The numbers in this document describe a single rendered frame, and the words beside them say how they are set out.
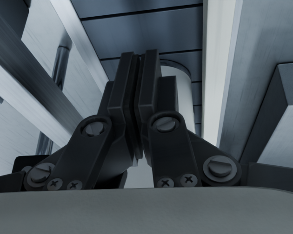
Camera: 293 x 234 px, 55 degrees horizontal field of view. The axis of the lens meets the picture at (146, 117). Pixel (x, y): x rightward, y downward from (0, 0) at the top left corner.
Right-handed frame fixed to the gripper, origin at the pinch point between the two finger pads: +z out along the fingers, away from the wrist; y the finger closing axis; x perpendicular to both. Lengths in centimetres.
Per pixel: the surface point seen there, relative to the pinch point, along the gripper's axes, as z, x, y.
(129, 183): 0.6, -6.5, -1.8
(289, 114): 12.2, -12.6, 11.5
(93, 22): 7.3, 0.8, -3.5
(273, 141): 14.5, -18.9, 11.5
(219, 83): 4.9, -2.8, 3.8
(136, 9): 7.1, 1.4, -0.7
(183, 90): 6.9, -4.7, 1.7
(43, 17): 13.2, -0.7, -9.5
